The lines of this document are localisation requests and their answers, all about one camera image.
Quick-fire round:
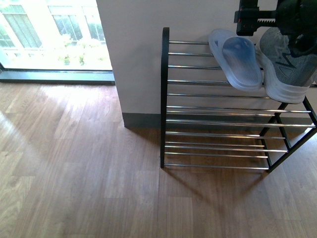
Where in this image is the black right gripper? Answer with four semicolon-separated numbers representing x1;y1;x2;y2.
234;0;317;54

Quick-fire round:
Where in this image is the light blue slide sandal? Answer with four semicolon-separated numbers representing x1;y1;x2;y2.
209;29;263;92

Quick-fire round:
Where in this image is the grey sneaker navy lining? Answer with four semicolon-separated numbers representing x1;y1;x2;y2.
256;27;317;104

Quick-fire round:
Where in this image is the black metal shoe rack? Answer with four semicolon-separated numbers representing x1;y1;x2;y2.
160;27;317;172

